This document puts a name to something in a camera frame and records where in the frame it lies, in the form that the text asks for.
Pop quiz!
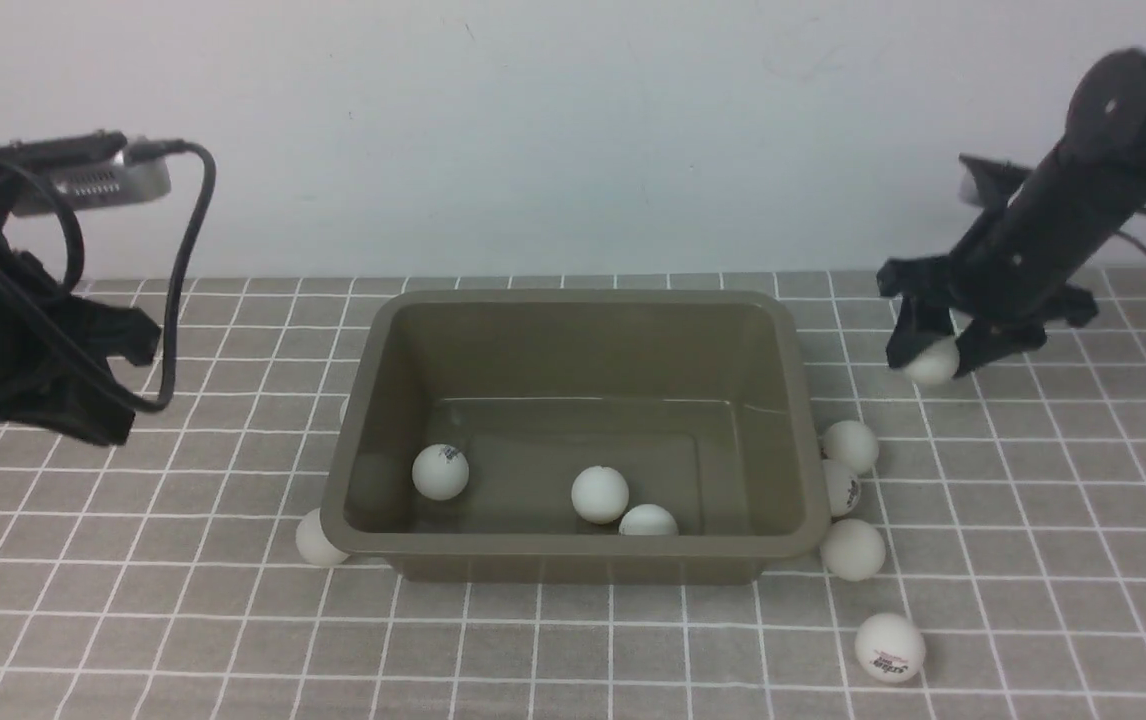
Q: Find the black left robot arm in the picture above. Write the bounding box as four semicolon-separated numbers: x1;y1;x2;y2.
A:
0;142;217;447

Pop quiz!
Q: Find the grey checkered tablecloth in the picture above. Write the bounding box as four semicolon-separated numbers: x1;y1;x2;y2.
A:
0;268;1146;719

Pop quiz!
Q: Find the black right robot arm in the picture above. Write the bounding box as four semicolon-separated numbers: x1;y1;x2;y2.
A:
876;47;1146;378

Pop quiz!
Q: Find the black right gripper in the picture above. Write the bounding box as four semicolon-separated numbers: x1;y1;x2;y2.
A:
876;255;1099;378

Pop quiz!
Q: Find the white ping-pong ball with logo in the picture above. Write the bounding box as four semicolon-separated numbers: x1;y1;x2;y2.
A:
823;457;862;519
821;420;880;477
410;445;471;501
853;612;928;684

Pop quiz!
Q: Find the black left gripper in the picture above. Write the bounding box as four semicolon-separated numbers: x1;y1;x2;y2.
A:
0;300;163;447

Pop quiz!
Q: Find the olive plastic storage bin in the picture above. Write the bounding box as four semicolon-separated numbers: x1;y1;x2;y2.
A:
320;290;832;585

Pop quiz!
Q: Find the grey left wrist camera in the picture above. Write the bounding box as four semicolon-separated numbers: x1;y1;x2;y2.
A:
0;131;172;211

